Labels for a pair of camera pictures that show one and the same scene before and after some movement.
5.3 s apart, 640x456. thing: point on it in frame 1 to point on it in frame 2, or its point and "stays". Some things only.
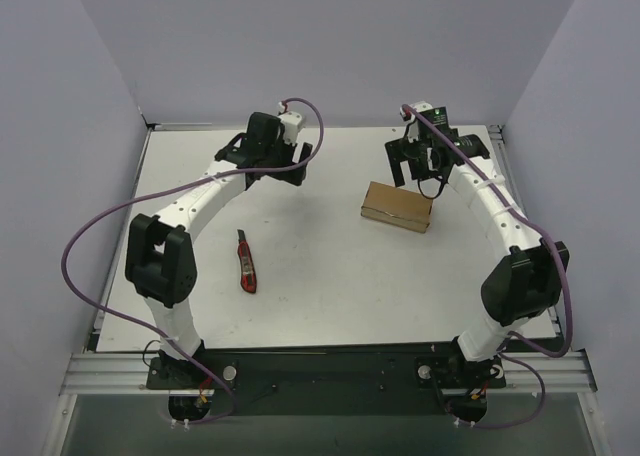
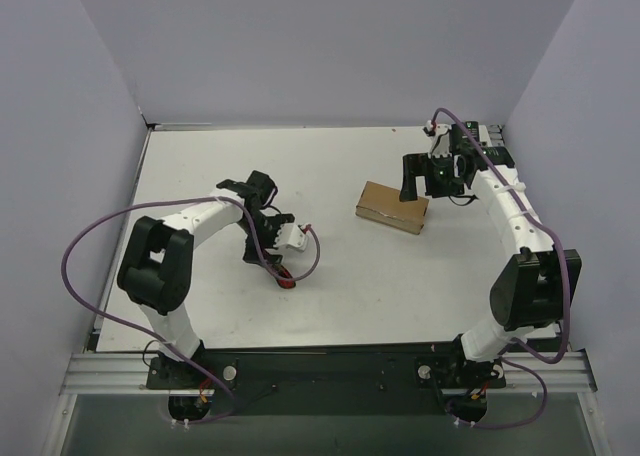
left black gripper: (302, 161) to (261, 254)
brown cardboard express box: (399, 207) stays
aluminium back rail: (189, 127) stays
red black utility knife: (248, 280) to (286, 279)
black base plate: (328, 379) stays
